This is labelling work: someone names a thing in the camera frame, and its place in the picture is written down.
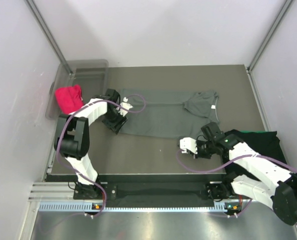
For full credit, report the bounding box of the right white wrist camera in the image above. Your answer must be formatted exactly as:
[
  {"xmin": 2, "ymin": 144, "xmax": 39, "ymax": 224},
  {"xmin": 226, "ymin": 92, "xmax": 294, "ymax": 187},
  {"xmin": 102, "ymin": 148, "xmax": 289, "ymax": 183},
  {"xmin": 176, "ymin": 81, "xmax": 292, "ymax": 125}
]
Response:
[{"xmin": 179, "ymin": 137, "xmax": 198, "ymax": 159}]

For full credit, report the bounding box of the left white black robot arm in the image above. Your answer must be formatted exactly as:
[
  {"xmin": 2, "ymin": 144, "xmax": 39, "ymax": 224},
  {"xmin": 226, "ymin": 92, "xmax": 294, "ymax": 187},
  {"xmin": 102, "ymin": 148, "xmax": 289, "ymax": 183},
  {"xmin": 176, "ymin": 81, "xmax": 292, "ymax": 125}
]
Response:
[{"xmin": 54, "ymin": 89, "xmax": 133, "ymax": 200}]

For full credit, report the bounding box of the black folded t shirt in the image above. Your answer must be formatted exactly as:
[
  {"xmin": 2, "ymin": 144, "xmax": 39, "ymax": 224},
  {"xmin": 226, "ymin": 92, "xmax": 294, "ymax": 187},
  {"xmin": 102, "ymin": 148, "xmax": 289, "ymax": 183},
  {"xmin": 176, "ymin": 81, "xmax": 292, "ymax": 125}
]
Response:
[{"xmin": 220, "ymin": 128, "xmax": 290, "ymax": 181}]

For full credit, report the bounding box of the green folded t shirt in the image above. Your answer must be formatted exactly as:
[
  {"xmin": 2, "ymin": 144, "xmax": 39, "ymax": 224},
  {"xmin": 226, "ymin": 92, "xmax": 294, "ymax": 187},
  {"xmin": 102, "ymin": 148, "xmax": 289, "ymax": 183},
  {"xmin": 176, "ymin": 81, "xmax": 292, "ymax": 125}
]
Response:
[{"xmin": 239, "ymin": 130, "xmax": 268, "ymax": 134}]

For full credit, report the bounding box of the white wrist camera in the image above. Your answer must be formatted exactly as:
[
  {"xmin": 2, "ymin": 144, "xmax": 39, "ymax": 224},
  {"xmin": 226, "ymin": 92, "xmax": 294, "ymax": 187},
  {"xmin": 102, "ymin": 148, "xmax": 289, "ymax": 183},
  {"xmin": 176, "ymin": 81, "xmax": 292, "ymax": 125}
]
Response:
[
  {"xmin": 119, "ymin": 97, "xmax": 133, "ymax": 117},
  {"xmin": 179, "ymin": 137, "xmax": 198, "ymax": 159}
]

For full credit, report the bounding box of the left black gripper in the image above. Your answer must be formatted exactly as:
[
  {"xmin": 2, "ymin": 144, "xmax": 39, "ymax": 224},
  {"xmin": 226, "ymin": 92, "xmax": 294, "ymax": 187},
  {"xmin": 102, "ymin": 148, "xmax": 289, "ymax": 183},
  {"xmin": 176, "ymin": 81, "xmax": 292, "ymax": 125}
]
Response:
[{"xmin": 102, "ymin": 107, "xmax": 128, "ymax": 135}]

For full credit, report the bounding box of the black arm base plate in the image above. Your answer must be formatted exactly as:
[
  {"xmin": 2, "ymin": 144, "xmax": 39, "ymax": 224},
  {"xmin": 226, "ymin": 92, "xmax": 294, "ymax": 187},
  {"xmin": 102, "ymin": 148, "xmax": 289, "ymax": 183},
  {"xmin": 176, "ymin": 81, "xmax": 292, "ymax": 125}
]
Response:
[{"xmin": 73, "ymin": 173, "xmax": 243, "ymax": 207}]

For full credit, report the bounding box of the slotted grey cable duct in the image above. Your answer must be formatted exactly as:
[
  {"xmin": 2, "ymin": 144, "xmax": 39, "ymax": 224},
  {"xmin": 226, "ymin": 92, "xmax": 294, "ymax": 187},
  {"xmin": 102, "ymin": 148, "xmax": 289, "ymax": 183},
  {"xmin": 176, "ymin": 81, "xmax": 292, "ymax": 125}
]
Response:
[{"xmin": 38, "ymin": 202, "xmax": 242, "ymax": 213}]

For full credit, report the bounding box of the aluminium frame rail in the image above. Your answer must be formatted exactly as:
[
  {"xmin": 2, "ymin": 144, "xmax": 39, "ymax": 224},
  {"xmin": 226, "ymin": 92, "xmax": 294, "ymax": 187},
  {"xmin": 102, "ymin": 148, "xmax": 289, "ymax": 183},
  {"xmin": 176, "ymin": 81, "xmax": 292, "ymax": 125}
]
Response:
[{"xmin": 28, "ymin": 180, "xmax": 297, "ymax": 202}]

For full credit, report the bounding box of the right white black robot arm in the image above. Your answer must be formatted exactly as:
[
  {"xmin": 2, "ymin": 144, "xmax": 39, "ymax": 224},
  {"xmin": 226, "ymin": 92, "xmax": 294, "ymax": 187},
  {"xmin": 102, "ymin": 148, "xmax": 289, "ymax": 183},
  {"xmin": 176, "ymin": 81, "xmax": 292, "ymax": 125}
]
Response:
[{"xmin": 194, "ymin": 122, "xmax": 297, "ymax": 226}]

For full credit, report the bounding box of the red t shirt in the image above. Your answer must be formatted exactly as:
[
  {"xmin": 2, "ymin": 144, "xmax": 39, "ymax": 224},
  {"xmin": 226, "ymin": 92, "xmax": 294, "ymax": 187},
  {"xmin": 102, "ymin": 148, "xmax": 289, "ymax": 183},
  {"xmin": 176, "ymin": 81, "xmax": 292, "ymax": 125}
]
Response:
[{"xmin": 54, "ymin": 84, "xmax": 84, "ymax": 114}]

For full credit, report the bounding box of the grey t shirt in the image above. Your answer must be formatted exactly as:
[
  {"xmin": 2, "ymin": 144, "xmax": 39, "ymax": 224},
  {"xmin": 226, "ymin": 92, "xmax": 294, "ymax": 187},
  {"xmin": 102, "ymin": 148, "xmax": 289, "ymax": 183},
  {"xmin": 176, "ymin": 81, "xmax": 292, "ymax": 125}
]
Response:
[{"xmin": 119, "ymin": 88, "xmax": 219, "ymax": 139}]

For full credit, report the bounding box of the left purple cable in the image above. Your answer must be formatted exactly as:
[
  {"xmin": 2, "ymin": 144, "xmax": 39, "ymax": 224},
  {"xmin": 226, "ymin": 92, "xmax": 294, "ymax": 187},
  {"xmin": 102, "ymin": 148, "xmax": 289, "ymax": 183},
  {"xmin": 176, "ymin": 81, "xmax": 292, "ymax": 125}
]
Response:
[{"xmin": 55, "ymin": 93, "xmax": 147, "ymax": 218}]

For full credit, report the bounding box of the clear plastic bin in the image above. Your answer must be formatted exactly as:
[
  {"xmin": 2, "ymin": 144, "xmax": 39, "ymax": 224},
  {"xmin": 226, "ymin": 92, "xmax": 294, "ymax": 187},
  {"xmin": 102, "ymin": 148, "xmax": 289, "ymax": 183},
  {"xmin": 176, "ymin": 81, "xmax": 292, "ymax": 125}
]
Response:
[{"xmin": 45, "ymin": 59, "xmax": 109, "ymax": 120}]

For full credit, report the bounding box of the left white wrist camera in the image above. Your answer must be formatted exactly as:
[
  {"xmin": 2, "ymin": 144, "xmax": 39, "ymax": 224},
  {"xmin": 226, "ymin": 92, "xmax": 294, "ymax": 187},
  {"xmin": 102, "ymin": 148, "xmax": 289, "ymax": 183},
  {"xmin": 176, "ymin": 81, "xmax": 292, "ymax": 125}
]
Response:
[{"xmin": 119, "ymin": 97, "xmax": 133, "ymax": 117}]

